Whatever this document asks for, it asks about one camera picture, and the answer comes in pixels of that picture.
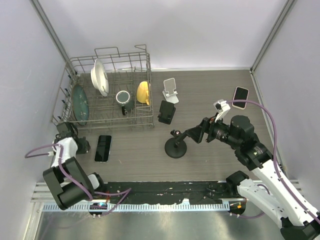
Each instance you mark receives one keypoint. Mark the black phone clear case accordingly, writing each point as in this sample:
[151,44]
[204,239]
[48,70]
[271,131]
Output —
[103,149]

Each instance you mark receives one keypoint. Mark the wire dish rack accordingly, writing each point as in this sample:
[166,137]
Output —
[124,71]

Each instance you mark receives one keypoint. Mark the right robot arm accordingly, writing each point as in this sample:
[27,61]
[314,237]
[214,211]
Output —
[295,216]

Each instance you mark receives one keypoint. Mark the white slotted cable duct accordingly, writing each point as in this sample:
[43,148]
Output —
[182,207]

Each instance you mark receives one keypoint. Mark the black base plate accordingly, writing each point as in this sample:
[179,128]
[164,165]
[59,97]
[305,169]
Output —
[173,192]

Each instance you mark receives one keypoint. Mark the black phone pink case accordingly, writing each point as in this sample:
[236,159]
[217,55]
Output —
[240,93]

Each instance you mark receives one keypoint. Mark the black round base stand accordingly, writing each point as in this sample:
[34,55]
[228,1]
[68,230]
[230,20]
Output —
[176,147]

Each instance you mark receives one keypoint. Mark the yellow cup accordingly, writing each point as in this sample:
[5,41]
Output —
[142,93]

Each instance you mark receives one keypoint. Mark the dark green mug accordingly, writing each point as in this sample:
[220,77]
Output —
[124,99]

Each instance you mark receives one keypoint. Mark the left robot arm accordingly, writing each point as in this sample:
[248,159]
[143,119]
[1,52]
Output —
[69,184]

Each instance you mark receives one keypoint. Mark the white folding phone stand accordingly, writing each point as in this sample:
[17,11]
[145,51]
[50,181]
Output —
[169,92]

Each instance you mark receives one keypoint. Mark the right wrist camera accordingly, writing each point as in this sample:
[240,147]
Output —
[222,108]

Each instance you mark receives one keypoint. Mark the white bowl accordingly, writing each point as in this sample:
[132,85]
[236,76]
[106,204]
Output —
[99,78]

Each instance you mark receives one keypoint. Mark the black folding phone stand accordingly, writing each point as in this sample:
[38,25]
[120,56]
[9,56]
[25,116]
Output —
[166,112]

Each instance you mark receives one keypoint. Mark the teal plate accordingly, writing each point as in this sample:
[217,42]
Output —
[80,105]

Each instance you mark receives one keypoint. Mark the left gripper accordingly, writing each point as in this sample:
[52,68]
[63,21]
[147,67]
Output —
[218,130]

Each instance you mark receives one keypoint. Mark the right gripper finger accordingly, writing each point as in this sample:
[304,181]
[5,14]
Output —
[204,124]
[196,134]

